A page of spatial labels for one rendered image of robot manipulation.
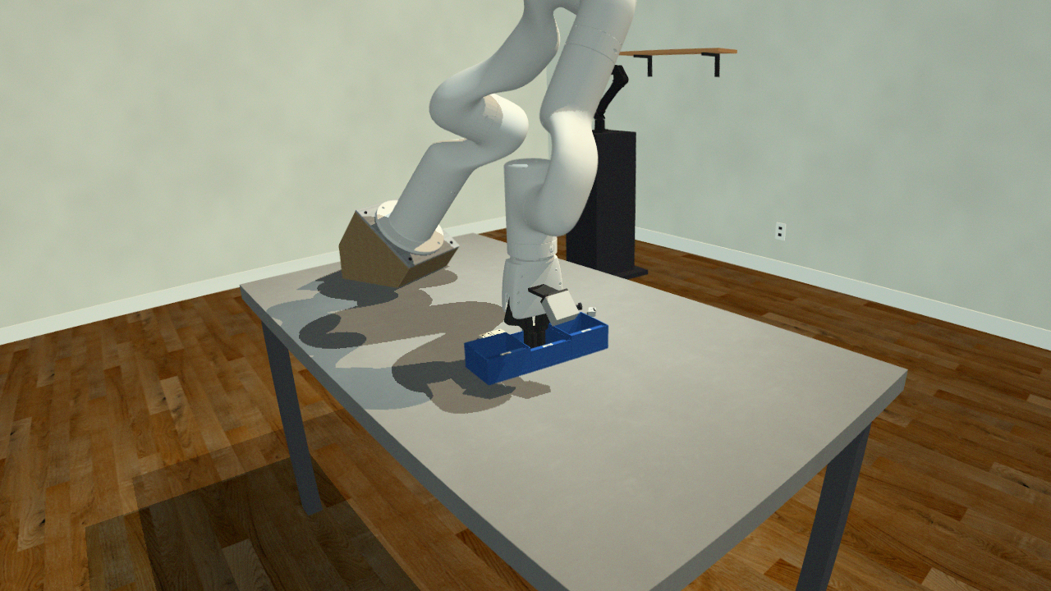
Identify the blue rack of bins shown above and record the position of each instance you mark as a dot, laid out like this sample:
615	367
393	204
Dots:
504	356

